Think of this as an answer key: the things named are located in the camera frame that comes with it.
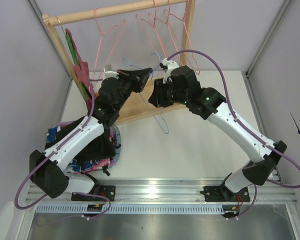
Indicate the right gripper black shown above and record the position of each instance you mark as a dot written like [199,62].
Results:
[161,92]

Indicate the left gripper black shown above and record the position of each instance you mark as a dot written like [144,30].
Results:
[131,80]

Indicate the blue wire hanger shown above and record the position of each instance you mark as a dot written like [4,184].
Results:
[128,63]

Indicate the black trousers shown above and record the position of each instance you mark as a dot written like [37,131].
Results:
[100,148]

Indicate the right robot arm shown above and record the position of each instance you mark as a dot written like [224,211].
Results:
[180,86]

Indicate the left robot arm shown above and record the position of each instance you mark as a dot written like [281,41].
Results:
[47,169]

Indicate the green hanger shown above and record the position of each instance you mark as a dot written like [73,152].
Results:
[75,59]

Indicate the wooden clothes rack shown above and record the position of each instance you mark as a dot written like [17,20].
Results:
[135,108]

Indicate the maroon tank top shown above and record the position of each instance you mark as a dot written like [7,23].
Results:
[83,75]

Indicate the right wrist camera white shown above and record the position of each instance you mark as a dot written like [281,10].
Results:
[168,66]

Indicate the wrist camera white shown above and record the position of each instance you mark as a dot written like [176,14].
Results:
[168,66]
[109,73]

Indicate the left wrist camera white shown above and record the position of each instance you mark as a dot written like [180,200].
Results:
[109,73]

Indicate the pink wire hanger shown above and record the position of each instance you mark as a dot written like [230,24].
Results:
[150,37]
[164,30]
[121,24]
[185,43]

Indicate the aluminium mounting rail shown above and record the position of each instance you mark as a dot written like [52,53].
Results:
[185,191]

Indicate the slotted cable duct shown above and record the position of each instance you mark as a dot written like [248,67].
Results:
[120,208]

